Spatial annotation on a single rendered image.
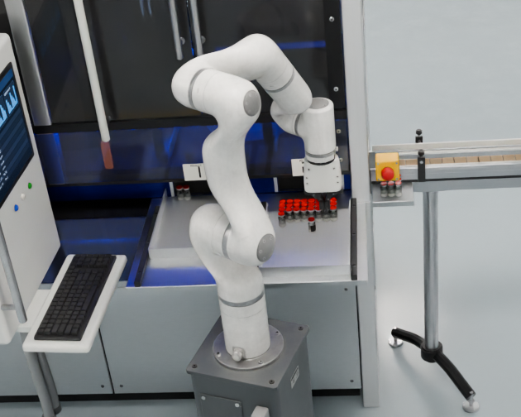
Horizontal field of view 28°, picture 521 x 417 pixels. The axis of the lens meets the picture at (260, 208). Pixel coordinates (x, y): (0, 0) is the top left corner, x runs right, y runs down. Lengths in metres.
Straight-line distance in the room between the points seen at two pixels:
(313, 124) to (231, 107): 0.45
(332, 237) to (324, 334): 0.57
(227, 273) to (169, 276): 0.47
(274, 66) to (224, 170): 0.27
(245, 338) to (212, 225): 0.33
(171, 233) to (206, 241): 0.68
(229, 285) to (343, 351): 1.12
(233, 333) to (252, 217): 0.36
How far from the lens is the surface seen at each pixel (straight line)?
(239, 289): 2.59
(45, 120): 3.26
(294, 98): 2.55
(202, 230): 2.55
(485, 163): 3.36
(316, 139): 2.71
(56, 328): 3.04
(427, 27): 6.63
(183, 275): 3.04
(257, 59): 2.41
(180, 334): 3.65
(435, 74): 6.04
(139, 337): 3.68
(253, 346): 2.71
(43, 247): 3.27
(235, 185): 2.44
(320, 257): 3.04
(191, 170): 3.25
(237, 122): 2.30
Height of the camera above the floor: 2.67
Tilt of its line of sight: 33 degrees down
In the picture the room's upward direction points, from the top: 7 degrees counter-clockwise
